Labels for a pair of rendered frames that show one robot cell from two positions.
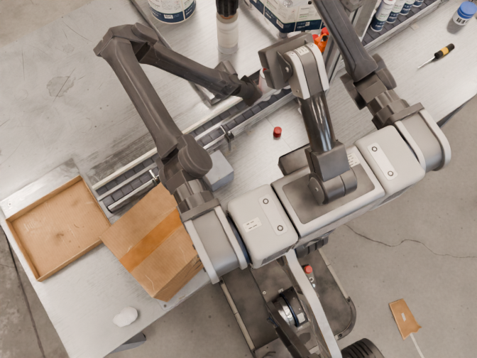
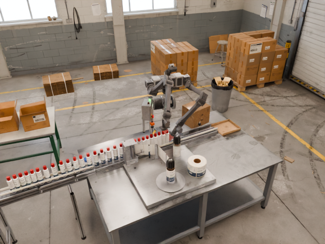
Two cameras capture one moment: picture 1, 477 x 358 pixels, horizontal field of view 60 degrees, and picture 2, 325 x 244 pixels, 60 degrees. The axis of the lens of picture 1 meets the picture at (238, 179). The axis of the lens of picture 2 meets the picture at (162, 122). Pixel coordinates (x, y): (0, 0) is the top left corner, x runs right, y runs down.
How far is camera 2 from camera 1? 3.69 m
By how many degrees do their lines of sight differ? 77
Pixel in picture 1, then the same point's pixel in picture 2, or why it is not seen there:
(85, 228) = (219, 127)
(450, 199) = not seen: hidden behind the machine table
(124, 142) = (211, 142)
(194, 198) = (187, 79)
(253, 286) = not seen: hidden behind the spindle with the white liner
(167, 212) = not seen: hidden behind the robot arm
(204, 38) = (184, 160)
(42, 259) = (229, 123)
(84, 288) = (217, 119)
